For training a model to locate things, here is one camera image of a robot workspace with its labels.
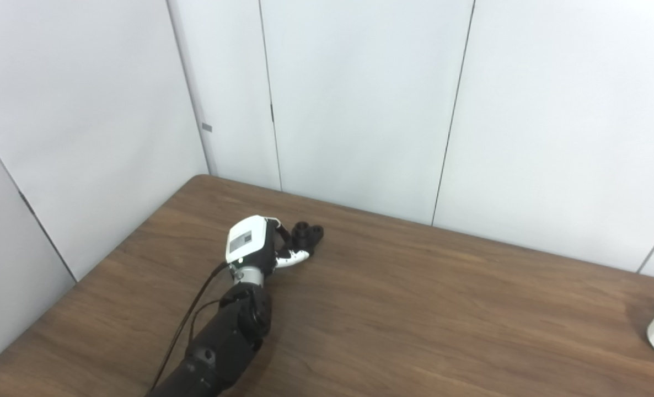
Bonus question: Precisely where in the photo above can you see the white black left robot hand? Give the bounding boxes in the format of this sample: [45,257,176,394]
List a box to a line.
[225,215,312,275]

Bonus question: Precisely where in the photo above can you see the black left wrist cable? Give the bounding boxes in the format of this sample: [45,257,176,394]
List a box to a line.
[145,262,231,397]

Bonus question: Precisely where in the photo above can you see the black plastic holder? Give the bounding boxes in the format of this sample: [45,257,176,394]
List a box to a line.
[290,221,325,255]

